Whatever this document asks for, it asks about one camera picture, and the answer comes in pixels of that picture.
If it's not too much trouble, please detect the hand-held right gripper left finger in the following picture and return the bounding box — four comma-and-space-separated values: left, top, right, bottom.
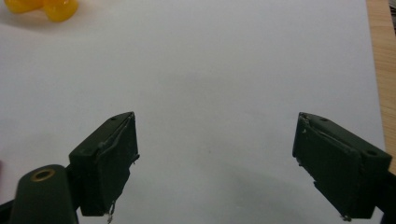
68, 111, 140, 217

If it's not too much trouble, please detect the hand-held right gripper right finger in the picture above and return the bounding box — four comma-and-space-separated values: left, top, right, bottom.
291, 111, 393, 220

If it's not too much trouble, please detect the yellow plastic toy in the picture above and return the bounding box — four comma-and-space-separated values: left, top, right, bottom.
3, 0, 79, 23

